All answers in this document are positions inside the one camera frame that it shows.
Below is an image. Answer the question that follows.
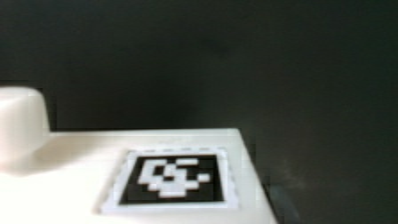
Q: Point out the white drawer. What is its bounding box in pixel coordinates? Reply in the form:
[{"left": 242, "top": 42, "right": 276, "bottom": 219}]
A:
[{"left": 0, "top": 87, "right": 279, "bottom": 224}]

